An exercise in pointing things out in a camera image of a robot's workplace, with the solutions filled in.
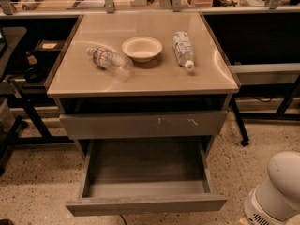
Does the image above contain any grey drawer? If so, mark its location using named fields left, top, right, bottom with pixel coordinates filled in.
left=60, top=111, right=227, bottom=140
left=66, top=137, right=228, bottom=217

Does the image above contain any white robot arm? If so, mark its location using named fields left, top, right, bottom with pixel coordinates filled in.
left=244, top=152, right=300, bottom=225

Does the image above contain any grey drawer cabinet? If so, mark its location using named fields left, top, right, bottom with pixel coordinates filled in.
left=44, top=11, right=243, bottom=161

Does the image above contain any grey top drawer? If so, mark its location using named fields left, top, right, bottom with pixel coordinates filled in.
left=60, top=111, right=227, bottom=140

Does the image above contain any white paper bowl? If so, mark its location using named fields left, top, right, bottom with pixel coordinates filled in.
left=122, top=37, right=162, bottom=63

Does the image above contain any white labelled plastic bottle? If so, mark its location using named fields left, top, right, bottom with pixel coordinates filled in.
left=172, top=31, right=195, bottom=71

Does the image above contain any clear crumpled plastic bottle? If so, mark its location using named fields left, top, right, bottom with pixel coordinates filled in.
left=86, top=46, right=133, bottom=81

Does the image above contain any black box with label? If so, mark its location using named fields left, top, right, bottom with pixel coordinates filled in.
left=35, top=39, right=65, bottom=52

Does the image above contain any long lab bench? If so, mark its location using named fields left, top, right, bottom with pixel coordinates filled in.
left=0, top=0, right=300, bottom=147

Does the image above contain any black office chair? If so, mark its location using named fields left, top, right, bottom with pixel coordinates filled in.
left=0, top=27, right=27, bottom=174

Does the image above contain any dark shoe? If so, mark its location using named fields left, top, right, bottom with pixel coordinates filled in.
left=0, top=219, right=9, bottom=225

